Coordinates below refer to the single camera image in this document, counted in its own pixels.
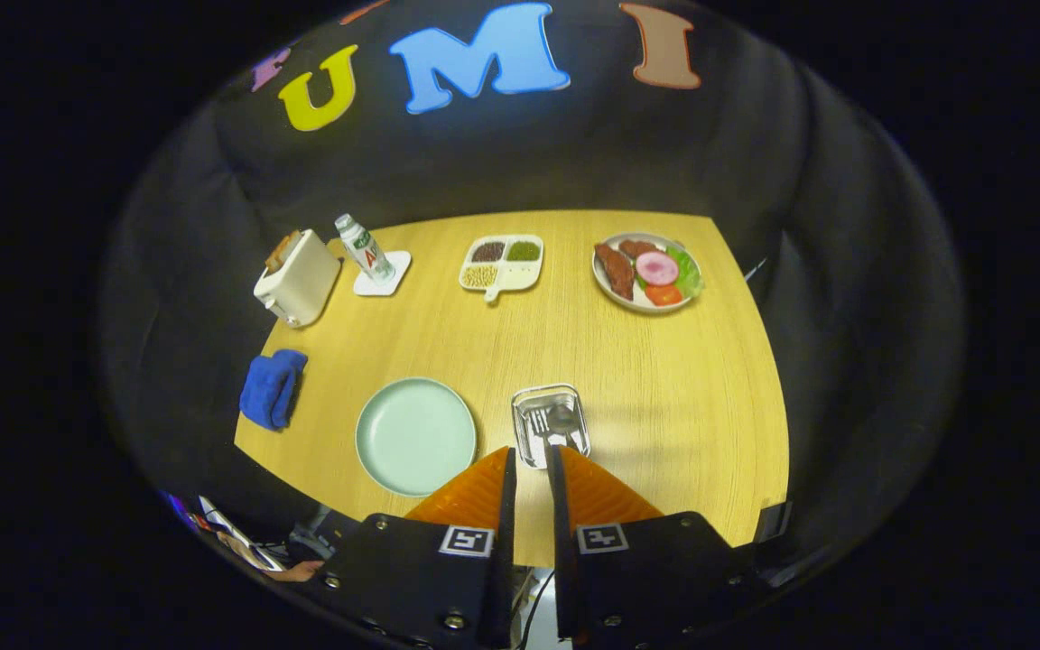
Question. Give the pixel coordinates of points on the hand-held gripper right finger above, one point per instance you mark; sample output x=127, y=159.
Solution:
x=561, y=542

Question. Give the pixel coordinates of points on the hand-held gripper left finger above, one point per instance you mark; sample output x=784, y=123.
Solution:
x=504, y=542

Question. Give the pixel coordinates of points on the green round plate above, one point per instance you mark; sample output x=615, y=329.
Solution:
x=416, y=438

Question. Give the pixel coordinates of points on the white plate of food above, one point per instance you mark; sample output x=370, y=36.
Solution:
x=610, y=293

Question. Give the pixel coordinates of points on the white divided dish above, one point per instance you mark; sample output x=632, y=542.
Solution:
x=515, y=275

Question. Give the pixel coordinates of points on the red tomato slice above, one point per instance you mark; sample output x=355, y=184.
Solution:
x=663, y=295

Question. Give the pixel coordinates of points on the yellow soybeans pile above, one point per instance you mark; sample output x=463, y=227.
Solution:
x=479, y=275

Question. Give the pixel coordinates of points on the white printed board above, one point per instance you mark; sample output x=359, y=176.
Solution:
x=236, y=533

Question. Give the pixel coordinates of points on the long brown meat slice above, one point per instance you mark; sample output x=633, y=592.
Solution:
x=617, y=271

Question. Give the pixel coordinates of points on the blue folded towel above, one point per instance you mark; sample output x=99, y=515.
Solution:
x=269, y=388

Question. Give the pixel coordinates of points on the white square coaster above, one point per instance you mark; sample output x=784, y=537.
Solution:
x=394, y=280

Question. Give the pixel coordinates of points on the pink ham slice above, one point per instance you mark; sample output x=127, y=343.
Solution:
x=657, y=268

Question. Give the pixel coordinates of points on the dark red beans pile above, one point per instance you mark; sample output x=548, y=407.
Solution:
x=488, y=251

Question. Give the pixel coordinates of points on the green beans pile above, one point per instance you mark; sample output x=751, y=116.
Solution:
x=524, y=250

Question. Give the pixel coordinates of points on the green lettuce leaf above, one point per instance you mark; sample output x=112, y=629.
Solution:
x=688, y=271

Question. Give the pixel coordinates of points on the short brown meat slice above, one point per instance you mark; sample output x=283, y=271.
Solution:
x=639, y=247

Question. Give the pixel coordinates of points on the small clear drink bottle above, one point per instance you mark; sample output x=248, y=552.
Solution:
x=366, y=251

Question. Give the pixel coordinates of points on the lit computer screen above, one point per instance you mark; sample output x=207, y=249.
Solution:
x=181, y=513

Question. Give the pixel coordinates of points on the white toaster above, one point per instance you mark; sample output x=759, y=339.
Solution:
x=303, y=284

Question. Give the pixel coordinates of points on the toast slice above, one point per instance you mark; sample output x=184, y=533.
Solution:
x=283, y=251

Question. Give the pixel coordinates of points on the black table bracket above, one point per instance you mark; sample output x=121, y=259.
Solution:
x=773, y=522

